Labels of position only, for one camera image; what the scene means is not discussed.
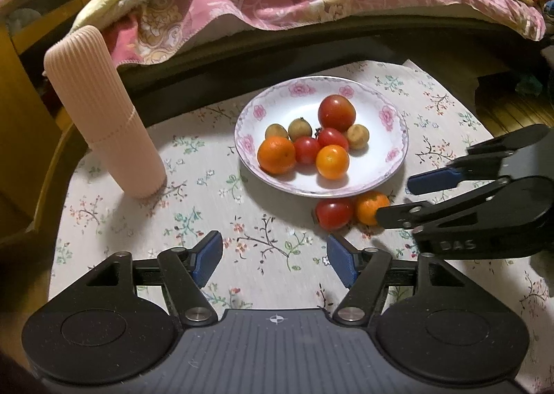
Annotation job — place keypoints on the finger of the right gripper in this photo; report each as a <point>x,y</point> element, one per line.
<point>411,215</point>
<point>470,167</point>

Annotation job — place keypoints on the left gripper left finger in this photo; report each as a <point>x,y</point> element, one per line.
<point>184,272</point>

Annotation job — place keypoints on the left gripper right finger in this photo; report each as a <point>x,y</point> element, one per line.
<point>363,273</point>

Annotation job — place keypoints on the orange round tomato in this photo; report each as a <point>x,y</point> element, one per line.
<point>332,162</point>

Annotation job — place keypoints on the red oval cherry tomato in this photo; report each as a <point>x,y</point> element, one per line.
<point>330,136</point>

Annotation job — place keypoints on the red cherry tomato with stem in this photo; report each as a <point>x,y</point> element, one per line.
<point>306,150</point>

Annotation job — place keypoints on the brown longan fruit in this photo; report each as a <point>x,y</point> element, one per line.
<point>299,128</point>

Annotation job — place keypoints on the small orange tangerine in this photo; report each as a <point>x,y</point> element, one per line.
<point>276,155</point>

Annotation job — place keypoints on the white floral plate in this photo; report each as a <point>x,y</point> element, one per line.
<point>282,103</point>

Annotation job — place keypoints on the large red tomato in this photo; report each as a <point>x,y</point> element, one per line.
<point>336,112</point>

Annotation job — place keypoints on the small brown longan on plate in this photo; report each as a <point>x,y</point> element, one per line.
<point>276,130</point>

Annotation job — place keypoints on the pink ribbed cylinder container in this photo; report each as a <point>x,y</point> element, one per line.
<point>81,70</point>

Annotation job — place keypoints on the dark bed frame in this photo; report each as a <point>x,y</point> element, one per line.
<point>467,56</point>

